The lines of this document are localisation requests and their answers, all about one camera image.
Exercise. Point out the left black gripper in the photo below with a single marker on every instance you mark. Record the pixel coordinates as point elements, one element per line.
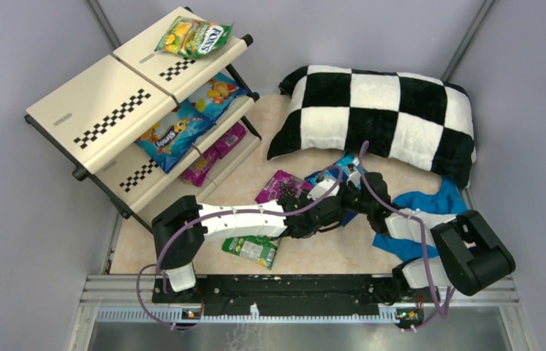
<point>332,213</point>

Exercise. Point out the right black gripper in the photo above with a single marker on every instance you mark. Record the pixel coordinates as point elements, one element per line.
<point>359,194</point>

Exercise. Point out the blue mint candy bag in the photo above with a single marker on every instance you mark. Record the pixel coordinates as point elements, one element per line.
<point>333,171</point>

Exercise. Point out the purple grape candy bag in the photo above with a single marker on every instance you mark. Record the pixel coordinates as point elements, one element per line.
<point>196,173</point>
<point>282,185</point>
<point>228,141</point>

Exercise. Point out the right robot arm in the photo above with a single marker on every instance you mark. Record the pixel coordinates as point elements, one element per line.
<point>461,251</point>

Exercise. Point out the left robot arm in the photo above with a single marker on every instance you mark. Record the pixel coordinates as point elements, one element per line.
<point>181,229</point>

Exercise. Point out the blue fruit candy bag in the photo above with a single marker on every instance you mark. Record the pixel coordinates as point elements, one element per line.
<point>214,97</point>

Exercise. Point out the blue Sugus candy bag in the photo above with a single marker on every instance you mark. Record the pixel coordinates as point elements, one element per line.
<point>169,139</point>

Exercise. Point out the cream three-tier shelf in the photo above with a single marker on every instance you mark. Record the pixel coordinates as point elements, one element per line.
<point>95,118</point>

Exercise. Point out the green Fox's candy bag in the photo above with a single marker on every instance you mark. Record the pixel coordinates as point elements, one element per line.
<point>194,39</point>

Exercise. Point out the blue cloth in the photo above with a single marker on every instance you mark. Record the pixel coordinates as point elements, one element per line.
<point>446,201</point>

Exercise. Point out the black white checkered pillow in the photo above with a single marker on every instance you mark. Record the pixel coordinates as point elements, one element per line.
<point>416,119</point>

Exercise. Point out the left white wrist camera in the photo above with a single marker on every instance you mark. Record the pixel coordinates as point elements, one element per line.
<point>325,188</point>

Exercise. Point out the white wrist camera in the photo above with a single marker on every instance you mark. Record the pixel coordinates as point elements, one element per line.
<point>353,175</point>
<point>325,188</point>

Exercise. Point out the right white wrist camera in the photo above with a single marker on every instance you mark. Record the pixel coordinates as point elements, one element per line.
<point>353,175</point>

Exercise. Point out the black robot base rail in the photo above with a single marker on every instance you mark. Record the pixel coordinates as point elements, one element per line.
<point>311,295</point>

